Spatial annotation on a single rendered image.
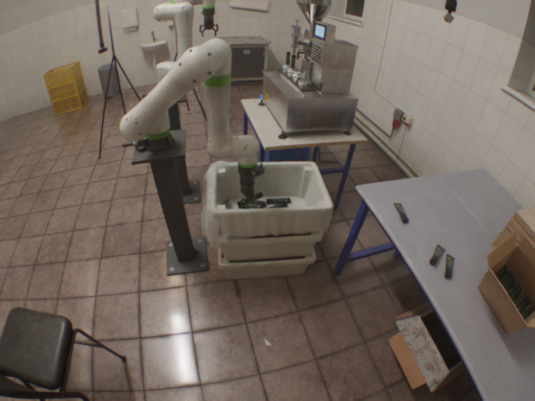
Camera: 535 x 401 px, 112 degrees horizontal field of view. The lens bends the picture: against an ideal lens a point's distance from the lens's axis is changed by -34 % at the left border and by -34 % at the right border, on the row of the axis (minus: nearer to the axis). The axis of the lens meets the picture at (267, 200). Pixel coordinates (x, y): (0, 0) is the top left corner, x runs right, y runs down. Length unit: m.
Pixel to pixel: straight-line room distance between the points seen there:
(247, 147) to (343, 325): 1.22
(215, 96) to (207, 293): 1.23
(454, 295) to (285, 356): 0.97
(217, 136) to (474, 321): 1.32
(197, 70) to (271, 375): 1.50
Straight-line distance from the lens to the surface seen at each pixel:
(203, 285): 1.85
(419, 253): 1.26
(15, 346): 1.41
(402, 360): 1.64
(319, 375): 1.66
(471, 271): 1.38
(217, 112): 1.13
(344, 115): 1.83
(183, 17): 1.77
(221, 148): 1.20
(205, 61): 0.89
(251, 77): 4.97
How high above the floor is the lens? 1.59
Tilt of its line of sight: 42 degrees down
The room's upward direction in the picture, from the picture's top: 4 degrees clockwise
